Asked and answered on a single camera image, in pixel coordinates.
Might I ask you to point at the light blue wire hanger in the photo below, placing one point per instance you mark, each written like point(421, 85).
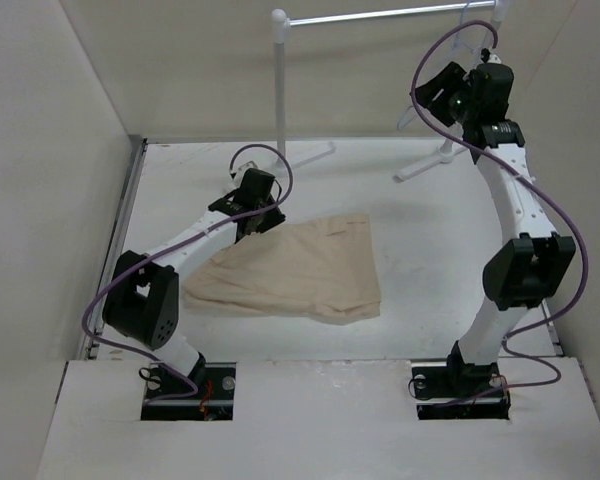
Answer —
point(462, 48)

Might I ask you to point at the beige trousers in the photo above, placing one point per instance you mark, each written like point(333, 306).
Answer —
point(323, 269)

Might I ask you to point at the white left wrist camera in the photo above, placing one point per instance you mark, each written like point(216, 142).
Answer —
point(236, 177)

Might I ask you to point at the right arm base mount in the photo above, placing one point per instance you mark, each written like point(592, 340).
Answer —
point(451, 390)

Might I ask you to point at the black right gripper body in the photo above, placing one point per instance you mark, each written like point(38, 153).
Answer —
point(466, 110)

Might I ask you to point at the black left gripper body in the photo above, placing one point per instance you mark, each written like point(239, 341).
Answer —
point(269, 220)

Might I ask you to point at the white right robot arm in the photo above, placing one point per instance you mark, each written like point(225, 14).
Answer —
point(534, 257)

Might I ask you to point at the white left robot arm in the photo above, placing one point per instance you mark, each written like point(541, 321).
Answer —
point(142, 301)

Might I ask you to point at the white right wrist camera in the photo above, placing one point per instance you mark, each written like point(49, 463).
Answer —
point(489, 56)

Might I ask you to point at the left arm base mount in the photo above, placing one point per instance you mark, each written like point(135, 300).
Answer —
point(168, 399)

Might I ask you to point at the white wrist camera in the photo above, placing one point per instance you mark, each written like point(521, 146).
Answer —
point(489, 56)
point(236, 177)

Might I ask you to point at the white clothes rack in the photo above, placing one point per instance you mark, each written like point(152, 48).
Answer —
point(349, 74)

